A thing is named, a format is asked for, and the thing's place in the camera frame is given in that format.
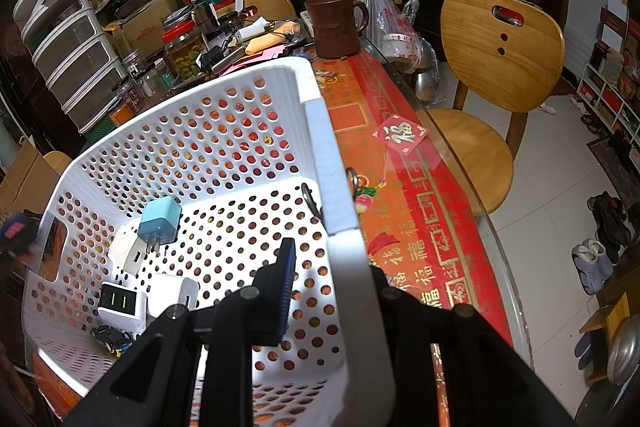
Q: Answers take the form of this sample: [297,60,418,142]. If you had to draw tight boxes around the dark door mat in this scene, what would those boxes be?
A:
[587,127,640,188]

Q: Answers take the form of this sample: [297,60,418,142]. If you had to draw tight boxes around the metal key ring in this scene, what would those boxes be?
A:
[345,167,362,200]

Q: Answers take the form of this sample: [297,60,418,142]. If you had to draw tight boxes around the empty glass jar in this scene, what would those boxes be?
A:
[137,67,168,100]

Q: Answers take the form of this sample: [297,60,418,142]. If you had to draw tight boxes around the red square paper cutout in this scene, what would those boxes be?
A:
[371,115,430,154]

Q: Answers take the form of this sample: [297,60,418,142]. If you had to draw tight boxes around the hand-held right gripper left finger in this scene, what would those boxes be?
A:
[62,237,297,427]

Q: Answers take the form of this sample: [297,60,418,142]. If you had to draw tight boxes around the clear plastic bag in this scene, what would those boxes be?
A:
[357,0,442,102]

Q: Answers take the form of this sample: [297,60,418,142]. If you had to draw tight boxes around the black power adapter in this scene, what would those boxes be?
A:
[197,47,223,70]

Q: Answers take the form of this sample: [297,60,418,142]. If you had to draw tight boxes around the white power adapter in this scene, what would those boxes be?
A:
[235,19,268,42]

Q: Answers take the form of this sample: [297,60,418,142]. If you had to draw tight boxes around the printed cardboard box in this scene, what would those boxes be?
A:
[112,0,191,52]

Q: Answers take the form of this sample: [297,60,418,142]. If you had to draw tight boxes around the white charger black port face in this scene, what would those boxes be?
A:
[97,283,148,333]

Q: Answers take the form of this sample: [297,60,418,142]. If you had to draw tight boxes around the small wooden stool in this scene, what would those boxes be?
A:
[580,292,631,383]

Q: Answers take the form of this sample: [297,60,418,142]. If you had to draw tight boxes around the red-lid pickle jar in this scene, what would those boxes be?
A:
[161,19,208,82]

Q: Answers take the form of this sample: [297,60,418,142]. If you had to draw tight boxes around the red printed tablecloth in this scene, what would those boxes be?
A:
[30,42,516,427]

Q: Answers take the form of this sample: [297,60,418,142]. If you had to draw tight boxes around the white stacked drawer tower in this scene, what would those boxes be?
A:
[13,0,126,132]

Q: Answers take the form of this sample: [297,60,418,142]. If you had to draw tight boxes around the orange pouch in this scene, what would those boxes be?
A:
[247,21,301,55]

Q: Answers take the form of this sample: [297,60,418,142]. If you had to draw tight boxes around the small black-lid jar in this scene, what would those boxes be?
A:
[122,49,146,75]

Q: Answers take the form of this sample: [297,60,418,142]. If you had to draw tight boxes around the white wall charger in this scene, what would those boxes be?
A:
[107,225,151,278]
[147,274,200,323]

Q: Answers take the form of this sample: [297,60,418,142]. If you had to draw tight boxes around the white cubby shelf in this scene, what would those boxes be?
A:
[570,0,640,138]

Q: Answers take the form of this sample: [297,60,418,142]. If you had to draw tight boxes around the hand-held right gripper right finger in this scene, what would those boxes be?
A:
[367,264,576,427]

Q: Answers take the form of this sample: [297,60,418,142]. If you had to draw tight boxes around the metal pot lid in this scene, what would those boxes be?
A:
[607,314,640,388]

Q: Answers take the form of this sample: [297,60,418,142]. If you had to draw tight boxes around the wooden chair with handle slot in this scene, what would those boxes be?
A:
[427,0,566,215]

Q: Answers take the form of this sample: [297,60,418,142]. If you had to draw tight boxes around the open cardboard box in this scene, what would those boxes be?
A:
[0,139,56,218]

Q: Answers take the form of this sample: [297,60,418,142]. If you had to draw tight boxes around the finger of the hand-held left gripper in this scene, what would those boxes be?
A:
[0,213,43,270]

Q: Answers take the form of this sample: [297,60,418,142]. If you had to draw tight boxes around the black sandals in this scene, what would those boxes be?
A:
[587,191,632,248]

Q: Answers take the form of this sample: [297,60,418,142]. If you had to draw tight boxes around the white perforated plastic basket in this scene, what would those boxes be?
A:
[21,57,401,427]

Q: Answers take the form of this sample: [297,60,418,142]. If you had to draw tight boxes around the blue grey slippers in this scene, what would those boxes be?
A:
[571,238,615,295]

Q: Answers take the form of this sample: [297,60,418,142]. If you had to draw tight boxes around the brown ceramic mug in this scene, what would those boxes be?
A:
[305,0,370,60]

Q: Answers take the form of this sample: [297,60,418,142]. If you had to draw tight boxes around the green round plastic basket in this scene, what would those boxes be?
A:
[80,107,121,142]

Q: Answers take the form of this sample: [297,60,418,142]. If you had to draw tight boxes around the light blue wall charger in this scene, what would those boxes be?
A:
[138,198,182,253]

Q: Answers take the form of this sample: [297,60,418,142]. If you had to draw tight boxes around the orange jam jar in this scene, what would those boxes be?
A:
[107,97,136,128]

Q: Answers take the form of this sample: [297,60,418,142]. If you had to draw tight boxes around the yellow toy car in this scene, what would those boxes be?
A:
[91,326,136,358]

